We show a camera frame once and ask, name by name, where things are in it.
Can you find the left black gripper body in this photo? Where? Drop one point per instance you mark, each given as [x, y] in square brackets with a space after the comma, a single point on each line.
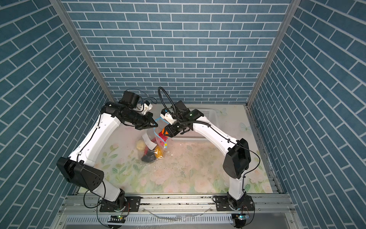
[141, 120]

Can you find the yellow potato toy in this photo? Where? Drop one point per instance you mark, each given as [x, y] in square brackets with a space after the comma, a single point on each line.
[159, 152]

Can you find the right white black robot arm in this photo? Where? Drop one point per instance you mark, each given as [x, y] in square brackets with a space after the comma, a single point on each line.
[236, 152]

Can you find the clear zip top bag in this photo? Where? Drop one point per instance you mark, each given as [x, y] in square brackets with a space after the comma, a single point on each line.
[149, 136]

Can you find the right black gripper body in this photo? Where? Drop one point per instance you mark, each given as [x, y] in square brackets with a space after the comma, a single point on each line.
[175, 128]

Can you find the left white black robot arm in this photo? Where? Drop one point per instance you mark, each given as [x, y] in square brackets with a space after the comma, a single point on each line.
[78, 168]

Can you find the black avocado toy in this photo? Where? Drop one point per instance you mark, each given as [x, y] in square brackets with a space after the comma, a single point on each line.
[149, 157]

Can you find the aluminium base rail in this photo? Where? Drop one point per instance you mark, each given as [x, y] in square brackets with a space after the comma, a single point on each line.
[179, 211]

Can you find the cream white bun toy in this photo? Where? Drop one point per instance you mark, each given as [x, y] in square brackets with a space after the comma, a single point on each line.
[140, 145]

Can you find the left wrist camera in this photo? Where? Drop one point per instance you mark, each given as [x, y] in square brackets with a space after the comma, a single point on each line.
[135, 102]

